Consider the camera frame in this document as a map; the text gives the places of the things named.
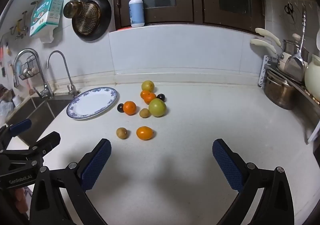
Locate black wire basket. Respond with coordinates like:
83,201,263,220
19,57,40,81

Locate white plastic board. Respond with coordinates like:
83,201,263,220
307,119,320,144

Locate gold mesh strainer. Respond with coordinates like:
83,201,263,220
75,2,102,34

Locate white ceramic jar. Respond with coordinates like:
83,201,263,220
304,55,320,101

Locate black scissors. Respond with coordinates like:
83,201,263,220
284,3,295,22

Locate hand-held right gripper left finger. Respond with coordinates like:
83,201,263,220
30,138,112,225

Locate steel kitchen sink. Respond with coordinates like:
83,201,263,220
5,96,75,143

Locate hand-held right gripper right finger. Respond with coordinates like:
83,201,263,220
212,138,295,225

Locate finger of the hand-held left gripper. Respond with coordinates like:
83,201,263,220
27,132,61,163
0,119,32,144

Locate steel cooking pot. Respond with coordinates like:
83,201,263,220
264,70,298,111

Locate small brass ladle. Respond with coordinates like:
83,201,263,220
63,0,83,19

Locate yellow bicycle wall hook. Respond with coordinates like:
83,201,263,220
10,11,29,40

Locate steel spring kitchen faucet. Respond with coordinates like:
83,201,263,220
13,49,54,99

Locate teal white bag package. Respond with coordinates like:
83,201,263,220
29,0,64,43

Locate large green apple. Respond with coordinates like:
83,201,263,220
148,98,167,117

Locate blue patterned white plate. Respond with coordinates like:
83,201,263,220
66,87,118,120

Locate steel gooseneck faucet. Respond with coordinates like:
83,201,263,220
47,51,78,97

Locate person's left hand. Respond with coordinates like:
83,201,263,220
14,187,30,213

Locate yellow green round fruit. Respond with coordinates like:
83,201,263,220
141,80,155,92

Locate white blue pump bottle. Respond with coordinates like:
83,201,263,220
129,0,145,28

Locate steel spatula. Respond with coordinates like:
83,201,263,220
284,5,307,82

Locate steel dish rack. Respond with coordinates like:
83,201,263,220
257,55,320,128

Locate black frying pan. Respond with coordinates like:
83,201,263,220
72,0,112,41

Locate oval orange tangerine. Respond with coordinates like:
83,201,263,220
136,126,153,140

